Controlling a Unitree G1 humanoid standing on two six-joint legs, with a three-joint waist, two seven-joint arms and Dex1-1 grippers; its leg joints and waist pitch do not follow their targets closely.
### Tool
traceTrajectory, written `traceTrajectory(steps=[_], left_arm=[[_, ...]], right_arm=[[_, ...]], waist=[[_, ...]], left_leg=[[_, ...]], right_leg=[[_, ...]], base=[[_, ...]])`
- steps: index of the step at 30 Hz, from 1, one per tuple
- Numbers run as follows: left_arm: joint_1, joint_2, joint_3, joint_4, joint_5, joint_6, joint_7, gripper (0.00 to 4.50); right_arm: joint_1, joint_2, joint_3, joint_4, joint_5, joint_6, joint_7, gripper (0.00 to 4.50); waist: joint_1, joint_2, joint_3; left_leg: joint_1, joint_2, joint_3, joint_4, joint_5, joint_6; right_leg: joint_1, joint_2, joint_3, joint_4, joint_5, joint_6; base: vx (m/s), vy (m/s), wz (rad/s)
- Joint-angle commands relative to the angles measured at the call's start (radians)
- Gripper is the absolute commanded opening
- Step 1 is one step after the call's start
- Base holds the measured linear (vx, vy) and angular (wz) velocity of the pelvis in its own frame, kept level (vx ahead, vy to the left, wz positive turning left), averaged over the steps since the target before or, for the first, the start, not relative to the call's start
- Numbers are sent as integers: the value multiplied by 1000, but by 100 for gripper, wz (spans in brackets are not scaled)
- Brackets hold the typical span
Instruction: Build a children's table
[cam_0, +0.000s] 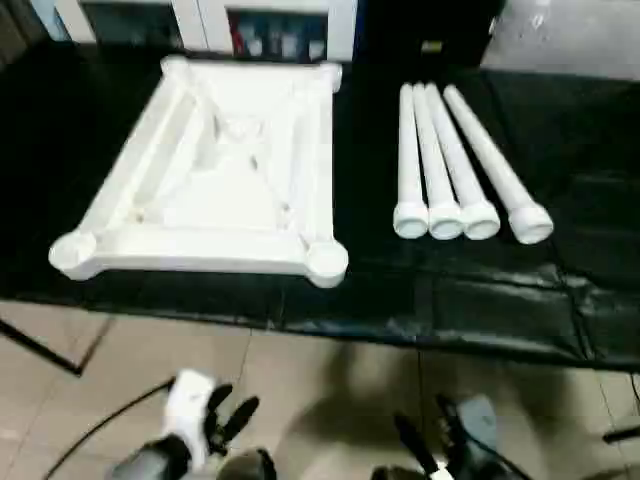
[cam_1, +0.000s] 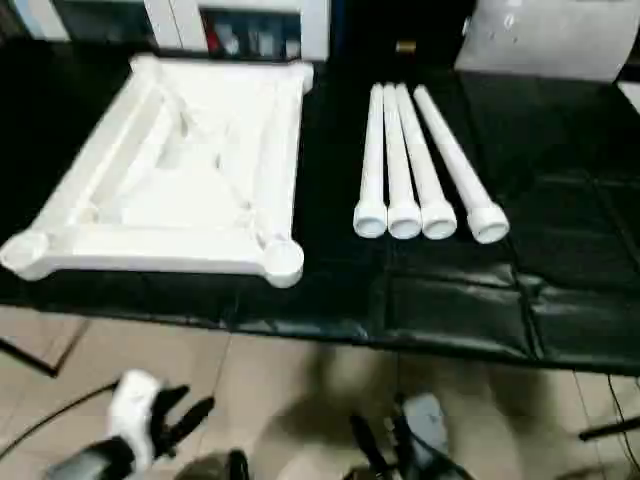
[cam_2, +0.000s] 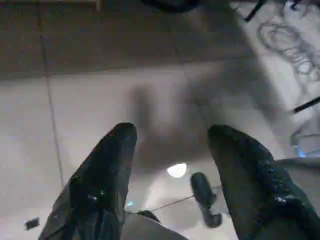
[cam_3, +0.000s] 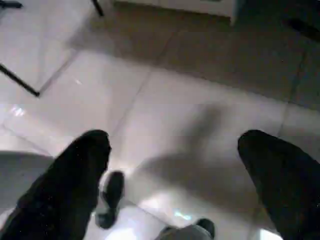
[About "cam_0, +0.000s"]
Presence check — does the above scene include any white plastic table leg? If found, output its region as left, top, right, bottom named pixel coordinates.
left=392, top=82, right=430, bottom=239
left=412, top=82, right=464, bottom=241
left=424, top=82, right=501, bottom=240
left=442, top=83, right=555, bottom=246

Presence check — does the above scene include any black sofa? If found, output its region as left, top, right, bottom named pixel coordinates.
left=355, top=0, right=501, bottom=69

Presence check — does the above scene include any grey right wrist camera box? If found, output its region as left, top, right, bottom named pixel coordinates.
left=455, top=393, right=500, bottom=454

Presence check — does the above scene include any black metal table frame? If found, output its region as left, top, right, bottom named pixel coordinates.
left=0, top=319, right=111, bottom=377

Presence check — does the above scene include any white cabinet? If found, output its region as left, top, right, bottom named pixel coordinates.
left=52, top=0, right=359, bottom=64

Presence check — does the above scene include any black table mat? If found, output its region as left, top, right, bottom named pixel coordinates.
left=0, top=42, right=640, bottom=374

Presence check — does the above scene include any white plastic table top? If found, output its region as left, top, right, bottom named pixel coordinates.
left=48, top=54, right=350, bottom=290

